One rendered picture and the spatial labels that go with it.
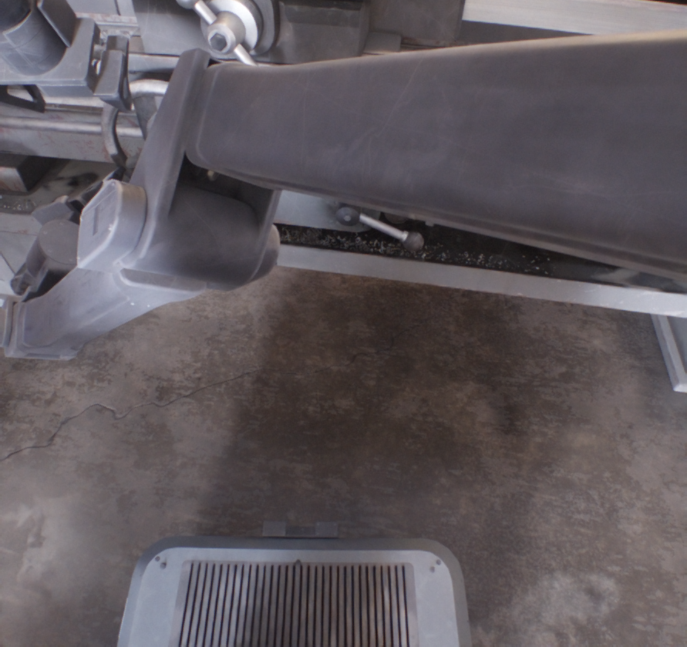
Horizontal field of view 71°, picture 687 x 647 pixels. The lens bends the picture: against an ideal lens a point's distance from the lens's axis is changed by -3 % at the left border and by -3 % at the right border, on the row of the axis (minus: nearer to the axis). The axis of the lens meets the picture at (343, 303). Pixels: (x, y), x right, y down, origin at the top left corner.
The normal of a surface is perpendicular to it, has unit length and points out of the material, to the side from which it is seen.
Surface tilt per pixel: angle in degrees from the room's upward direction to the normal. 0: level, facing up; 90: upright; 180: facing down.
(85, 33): 30
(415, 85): 51
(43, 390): 0
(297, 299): 0
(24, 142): 90
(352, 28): 90
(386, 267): 90
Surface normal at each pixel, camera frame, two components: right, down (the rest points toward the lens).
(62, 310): -0.72, -0.07
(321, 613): 0.03, -0.64
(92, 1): -0.14, 0.76
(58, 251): 0.66, -0.40
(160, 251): 0.48, 0.62
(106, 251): 0.06, 0.97
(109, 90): 0.02, -0.17
